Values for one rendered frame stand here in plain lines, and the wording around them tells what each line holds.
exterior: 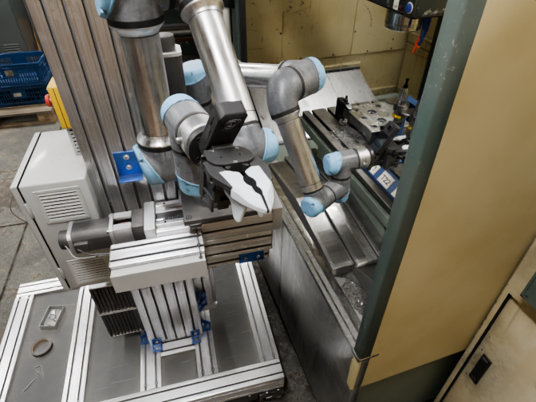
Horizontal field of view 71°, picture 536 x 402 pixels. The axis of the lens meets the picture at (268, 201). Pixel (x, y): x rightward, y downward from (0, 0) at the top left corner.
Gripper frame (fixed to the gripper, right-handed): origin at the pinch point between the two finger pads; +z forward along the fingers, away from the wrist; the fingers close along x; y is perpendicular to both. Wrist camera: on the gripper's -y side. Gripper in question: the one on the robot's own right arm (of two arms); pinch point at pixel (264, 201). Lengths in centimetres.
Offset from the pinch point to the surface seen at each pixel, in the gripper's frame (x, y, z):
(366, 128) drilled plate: -113, 45, -91
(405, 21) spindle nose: -115, -5, -89
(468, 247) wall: -62, 29, 0
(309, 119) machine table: -105, 55, -126
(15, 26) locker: 39, 101, -536
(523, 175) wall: -65, 8, 1
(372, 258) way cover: -83, 77, -40
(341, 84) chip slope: -168, 56, -177
